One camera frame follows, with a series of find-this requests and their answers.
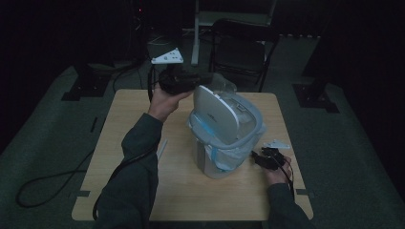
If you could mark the black tape strip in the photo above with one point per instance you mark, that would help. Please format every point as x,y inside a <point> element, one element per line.
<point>93,124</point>

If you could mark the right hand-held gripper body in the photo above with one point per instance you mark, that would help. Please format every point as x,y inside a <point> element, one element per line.
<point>272,159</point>

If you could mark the person's right hand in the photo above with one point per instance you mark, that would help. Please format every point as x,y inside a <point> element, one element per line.
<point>277,176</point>

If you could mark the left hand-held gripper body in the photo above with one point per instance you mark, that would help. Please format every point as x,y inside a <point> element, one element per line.
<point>175,81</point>

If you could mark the black floor base plate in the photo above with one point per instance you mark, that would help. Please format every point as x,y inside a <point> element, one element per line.
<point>86,84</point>
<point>313,97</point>

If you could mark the black folding chair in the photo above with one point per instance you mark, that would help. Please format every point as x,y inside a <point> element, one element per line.
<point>238,54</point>

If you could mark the white straw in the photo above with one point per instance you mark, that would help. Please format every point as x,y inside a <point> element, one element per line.
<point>162,149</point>

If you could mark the dark equipment stand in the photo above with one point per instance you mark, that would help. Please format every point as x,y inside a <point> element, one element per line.
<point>127,35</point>

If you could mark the clear plastic cup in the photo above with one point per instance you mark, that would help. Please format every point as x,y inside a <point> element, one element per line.
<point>224,83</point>

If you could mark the person's left hand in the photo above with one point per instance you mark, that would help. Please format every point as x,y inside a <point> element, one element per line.
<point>164,103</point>

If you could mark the white and grey trash bin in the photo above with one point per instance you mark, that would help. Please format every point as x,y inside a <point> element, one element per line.
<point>223,127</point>

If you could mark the white metal stand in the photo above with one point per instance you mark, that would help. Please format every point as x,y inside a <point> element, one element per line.
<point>199,28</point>

